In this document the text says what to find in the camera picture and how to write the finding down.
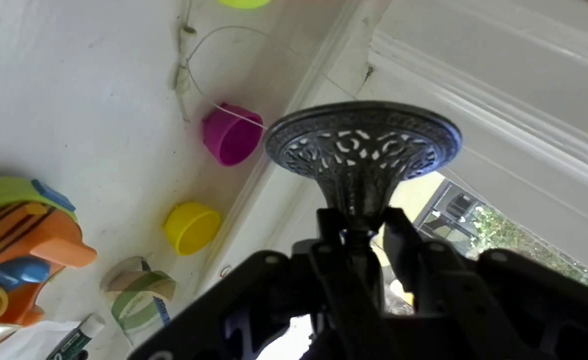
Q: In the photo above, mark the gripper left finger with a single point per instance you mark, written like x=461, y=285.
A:
x=274, y=300

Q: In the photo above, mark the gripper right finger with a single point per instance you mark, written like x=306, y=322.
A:
x=504, y=300

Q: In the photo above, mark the green and white tape roll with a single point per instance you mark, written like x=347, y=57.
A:
x=141, y=305

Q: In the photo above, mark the yellow plastic cup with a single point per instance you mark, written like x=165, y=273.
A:
x=191, y=227

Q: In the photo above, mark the lime green plastic cup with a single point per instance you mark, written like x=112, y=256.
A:
x=244, y=3

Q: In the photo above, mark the ornate dark metal candle holder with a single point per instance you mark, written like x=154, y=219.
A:
x=364, y=125

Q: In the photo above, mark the orange toy vehicle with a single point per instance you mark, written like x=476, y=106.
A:
x=24, y=240

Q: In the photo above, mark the pink plastic cup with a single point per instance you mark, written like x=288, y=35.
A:
x=231, y=140

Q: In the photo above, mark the window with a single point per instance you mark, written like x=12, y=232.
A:
x=494, y=235

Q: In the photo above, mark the white and green tube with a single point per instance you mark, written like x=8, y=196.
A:
x=76, y=340

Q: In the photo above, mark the beige tape roll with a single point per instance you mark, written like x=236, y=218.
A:
x=119, y=275

